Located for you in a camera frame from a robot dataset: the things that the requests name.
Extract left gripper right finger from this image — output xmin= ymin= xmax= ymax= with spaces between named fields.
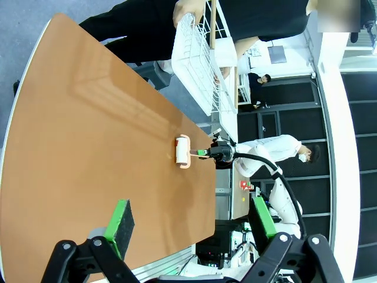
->
xmin=235 ymin=196 xmax=345 ymax=283

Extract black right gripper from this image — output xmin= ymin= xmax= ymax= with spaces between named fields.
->
xmin=196 ymin=140 xmax=236 ymax=163

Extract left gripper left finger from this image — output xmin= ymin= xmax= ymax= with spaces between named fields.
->
xmin=41 ymin=199 xmax=139 ymax=283

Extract pink white lint roller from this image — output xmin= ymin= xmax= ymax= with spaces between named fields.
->
xmin=175 ymin=134 xmax=207 ymax=169

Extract white plastic cutlery holder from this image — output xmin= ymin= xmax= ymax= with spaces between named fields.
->
xmin=219 ymin=113 xmax=239 ymax=142

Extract white plastic drip tray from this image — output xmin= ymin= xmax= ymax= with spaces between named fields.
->
xmin=171 ymin=13 xmax=213 ymax=116

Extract white wire dish rack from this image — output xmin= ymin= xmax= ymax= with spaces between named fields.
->
xmin=171 ymin=0 xmax=239 ymax=117

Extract person's left forearm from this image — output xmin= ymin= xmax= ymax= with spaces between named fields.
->
xmin=235 ymin=37 xmax=262 ymax=60

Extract person's left hand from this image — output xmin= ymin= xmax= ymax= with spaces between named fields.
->
xmin=214 ymin=67 xmax=231 ymax=87

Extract person's right hand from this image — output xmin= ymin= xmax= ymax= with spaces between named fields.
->
xmin=173 ymin=0 xmax=206 ymax=29

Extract wooden background table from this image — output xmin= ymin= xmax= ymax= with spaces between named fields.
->
xmin=231 ymin=162 xmax=251 ymax=221

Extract black control box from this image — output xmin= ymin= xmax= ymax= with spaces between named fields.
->
xmin=196 ymin=235 xmax=233 ymax=268

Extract person in white coat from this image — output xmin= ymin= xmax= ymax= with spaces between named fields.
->
xmin=238 ymin=134 xmax=322 ymax=177

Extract seated person in black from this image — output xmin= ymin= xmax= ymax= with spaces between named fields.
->
xmin=248 ymin=73 xmax=272 ymax=109

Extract grey chair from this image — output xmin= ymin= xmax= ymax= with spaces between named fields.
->
xmin=129 ymin=60 xmax=172 ymax=91

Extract person in black clothing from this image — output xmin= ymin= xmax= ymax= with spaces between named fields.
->
xmin=79 ymin=0 xmax=376 ymax=67

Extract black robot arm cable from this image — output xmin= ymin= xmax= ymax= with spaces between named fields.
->
xmin=232 ymin=152 xmax=307 ymax=239

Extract wall monitor screen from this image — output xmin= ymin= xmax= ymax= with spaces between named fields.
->
xmin=267 ymin=45 xmax=287 ymax=64

